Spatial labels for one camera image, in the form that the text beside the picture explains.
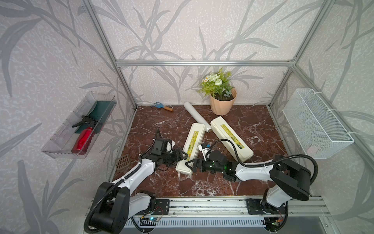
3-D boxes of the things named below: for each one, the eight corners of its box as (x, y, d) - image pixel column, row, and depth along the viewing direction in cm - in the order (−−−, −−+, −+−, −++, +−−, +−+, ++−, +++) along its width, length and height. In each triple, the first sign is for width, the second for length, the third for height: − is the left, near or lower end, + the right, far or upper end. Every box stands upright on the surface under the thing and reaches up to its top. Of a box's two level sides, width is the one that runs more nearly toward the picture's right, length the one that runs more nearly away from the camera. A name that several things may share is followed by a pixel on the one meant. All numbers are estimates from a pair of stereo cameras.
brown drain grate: (118, 170, 89) (116, 168, 87) (117, 160, 93) (114, 158, 91) (131, 165, 91) (129, 163, 89) (129, 156, 95) (127, 153, 93)
